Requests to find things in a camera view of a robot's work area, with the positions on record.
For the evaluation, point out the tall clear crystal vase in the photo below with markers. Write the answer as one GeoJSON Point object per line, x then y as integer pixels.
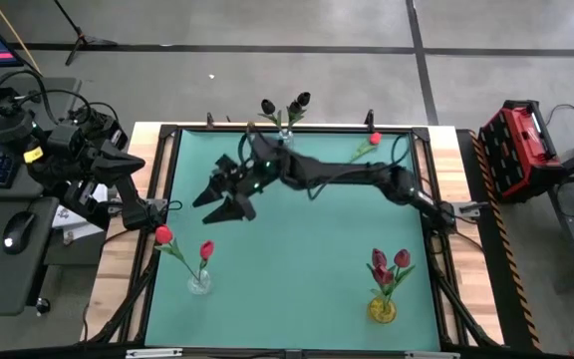
{"type": "Point", "coordinates": [285, 137]}

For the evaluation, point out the small clear glass vase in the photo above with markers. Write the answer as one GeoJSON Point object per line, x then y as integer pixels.
{"type": "Point", "coordinates": [200, 286]}

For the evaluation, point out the black tripod stand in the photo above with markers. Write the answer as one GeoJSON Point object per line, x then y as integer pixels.
{"type": "Point", "coordinates": [82, 42]}

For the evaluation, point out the black round knob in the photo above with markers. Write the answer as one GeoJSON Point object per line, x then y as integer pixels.
{"type": "Point", "coordinates": [43, 305]}

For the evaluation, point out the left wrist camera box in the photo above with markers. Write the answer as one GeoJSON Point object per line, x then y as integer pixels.
{"type": "Point", "coordinates": [105, 127]}

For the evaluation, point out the black strip with hazard stripes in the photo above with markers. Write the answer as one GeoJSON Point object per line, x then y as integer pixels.
{"type": "Point", "coordinates": [476, 239]}

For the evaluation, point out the silver metal bracket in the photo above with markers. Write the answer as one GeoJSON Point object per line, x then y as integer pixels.
{"type": "Point", "coordinates": [152, 353]}
{"type": "Point", "coordinates": [431, 355]}

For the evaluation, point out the black frame post clip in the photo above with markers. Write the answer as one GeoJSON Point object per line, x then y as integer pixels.
{"type": "Point", "coordinates": [210, 121]}
{"type": "Point", "coordinates": [368, 119]}

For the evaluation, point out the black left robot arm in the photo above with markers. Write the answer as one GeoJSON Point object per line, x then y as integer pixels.
{"type": "Point", "coordinates": [130, 199]}

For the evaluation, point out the white printed papers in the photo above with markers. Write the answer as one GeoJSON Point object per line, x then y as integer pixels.
{"type": "Point", "coordinates": [68, 222]}

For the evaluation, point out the black metal table frame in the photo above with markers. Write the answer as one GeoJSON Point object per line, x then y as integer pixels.
{"type": "Point", "coordinates": [419, 134]}

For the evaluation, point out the yellow tag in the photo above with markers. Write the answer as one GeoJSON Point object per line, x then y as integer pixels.
{"type": "Point", "coordinates": [33, 155]}

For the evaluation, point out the black computer mouse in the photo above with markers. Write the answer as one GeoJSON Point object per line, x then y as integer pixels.
{"type": "Point", "coordinates": [18, 232]}

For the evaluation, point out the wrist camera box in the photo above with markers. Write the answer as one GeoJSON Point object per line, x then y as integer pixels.
{"type": "Point", "coordinates": [105, 127]}
{"type": "Point", "coordinates": [265, 149]}

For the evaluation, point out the red and black toolbox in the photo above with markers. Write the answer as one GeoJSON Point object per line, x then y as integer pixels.
{"type": "Point", "coordinates": [521, 149]}

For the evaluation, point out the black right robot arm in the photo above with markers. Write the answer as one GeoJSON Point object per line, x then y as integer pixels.
{"type": "Point", "coordinates": [347, 172]}

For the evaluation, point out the teal table mat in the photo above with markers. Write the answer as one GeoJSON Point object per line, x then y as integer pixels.
{"type": "Point", "coordinates": [292, 279]}

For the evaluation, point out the yellow glass vase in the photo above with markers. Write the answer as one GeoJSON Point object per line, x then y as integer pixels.
{"type": "Point", "coordinates": [381, 314]}

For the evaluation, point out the thin yellow pole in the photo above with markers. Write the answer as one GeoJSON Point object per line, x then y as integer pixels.
{"type": "Point", "coordinates": [15, 39]}

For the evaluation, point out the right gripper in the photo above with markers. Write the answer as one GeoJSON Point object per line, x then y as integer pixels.
{"type": "Point", "coordinates": [244, 182]}

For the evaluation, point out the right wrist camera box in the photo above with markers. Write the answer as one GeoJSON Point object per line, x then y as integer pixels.
{"type": "Point", "coordinates": [265, 149]}

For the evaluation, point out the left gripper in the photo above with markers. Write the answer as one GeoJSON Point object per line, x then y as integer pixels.
{"type": "Point", "coordinates": [70, 147]}

